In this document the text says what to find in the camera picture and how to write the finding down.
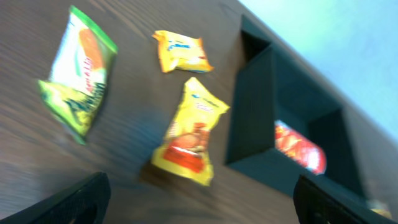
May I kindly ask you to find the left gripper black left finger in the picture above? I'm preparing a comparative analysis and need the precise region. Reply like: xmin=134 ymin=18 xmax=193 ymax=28
xmin=1 ymin=172 xmax=111 ymax=224

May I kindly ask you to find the yellow-orange biscuit packet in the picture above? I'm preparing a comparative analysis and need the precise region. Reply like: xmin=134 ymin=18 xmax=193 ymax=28
xmin=152 ymin=30 xmax=213 ymax=73

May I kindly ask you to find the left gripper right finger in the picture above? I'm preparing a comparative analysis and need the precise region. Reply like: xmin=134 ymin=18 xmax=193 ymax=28
xmin=293 ymin=175 xmax=395 ymax=224

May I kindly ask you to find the green wafer snack packet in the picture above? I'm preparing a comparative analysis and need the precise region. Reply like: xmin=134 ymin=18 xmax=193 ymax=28
xmin=37 ymin=6 xmax=118 ymax=144

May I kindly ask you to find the yellow Apollo cake packet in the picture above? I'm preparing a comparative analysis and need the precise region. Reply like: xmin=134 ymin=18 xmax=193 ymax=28
xmin=367 ymin=200 xmax=392 ymax=220

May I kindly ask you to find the dark green open gift box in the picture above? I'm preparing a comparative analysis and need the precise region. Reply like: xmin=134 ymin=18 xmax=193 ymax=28
xmin=226 ymin=16 xmax=397 ymax=222

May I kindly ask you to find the yellow-red snack packet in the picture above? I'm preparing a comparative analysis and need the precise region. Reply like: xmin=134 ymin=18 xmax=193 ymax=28
xmin=150 ymin=77 xmax=229 ymax=186

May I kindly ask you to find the red Pringles can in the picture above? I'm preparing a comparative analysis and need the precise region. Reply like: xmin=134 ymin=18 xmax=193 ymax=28
xmin=275 ymin=120 xmax=327 ymax=175

